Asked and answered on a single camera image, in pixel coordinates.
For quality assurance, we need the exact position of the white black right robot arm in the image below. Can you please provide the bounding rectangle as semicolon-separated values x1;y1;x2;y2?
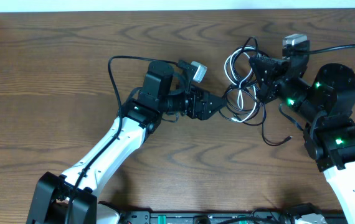
249;56;355;223

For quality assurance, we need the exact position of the white cable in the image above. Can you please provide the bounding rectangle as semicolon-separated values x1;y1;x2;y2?
224;45;259;123

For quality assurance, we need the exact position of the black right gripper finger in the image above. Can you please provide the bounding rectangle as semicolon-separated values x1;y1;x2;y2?
257;83;279;105
249;56;290;83

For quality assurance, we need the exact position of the black right camera cable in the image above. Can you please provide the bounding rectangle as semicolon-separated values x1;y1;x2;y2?
295;43;355;57

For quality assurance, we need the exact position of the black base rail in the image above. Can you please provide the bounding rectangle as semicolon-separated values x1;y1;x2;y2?
118;208;347;224

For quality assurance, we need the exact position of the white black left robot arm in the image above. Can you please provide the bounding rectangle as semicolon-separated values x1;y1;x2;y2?
27;60;226;223

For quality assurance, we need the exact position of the black camera cable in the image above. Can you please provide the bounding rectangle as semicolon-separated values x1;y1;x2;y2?
64;55;184;224
295;43;355;57

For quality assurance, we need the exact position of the black left camera cable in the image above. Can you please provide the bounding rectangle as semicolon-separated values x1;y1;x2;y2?
64;55;184;224

